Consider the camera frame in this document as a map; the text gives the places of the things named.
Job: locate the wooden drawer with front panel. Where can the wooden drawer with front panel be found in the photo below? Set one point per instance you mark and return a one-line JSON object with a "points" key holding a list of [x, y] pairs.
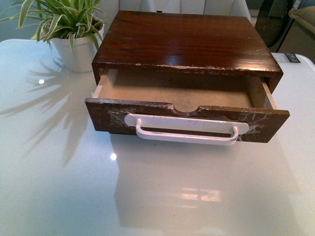
{"points": [[244, 99]]}

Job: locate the white drawer handle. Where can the white drawer handle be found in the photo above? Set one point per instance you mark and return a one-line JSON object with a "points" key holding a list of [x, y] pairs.
{"points": [[163, 128]]}

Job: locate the dark wooden drawer cabinet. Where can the dark wooden drawer cabinet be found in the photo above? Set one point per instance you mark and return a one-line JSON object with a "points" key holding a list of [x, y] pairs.
{"points": [[186, 43]]}

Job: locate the white plant pot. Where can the white plant pot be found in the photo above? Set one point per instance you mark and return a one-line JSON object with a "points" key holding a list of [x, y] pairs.
{"points": [[76, 40]]}

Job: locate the beige armchair left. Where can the beige armchair left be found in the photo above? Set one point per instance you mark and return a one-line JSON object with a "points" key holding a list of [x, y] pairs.
{"points": [[164, 6]]}

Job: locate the beige armchair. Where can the beige armchair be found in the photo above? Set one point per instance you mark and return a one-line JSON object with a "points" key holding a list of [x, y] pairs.
{"points": [[164, 6], [216, 7]]}

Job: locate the beige armchair right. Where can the beige armchair right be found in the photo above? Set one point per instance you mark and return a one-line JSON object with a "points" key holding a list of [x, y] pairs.
{"points": [[216, 7]]}

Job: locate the green spider plant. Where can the green spider plant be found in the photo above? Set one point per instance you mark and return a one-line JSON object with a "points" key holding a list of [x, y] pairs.
{"points": [[44, 10]]}

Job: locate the black round chair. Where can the black round chair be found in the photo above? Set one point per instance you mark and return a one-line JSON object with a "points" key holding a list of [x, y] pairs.
{"points": [[272, 20]]}

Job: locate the beige cushion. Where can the beige cushion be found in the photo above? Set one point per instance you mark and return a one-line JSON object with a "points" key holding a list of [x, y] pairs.
{"points": [[304, 16]]}

